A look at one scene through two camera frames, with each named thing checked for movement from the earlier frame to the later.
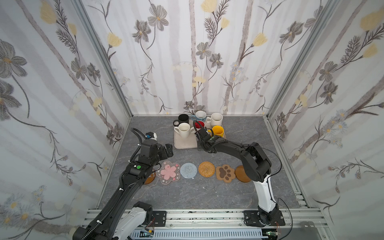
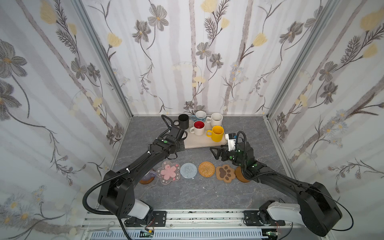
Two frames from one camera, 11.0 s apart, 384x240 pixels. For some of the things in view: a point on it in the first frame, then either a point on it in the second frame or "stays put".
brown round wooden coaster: [241, 174] stays put
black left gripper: [163, 151] → [178, 133]
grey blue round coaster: [188, 170] stays put
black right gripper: [205, 142] → [224, 151]
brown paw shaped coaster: [225, 173] stays put
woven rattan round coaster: [206, 169] stays put
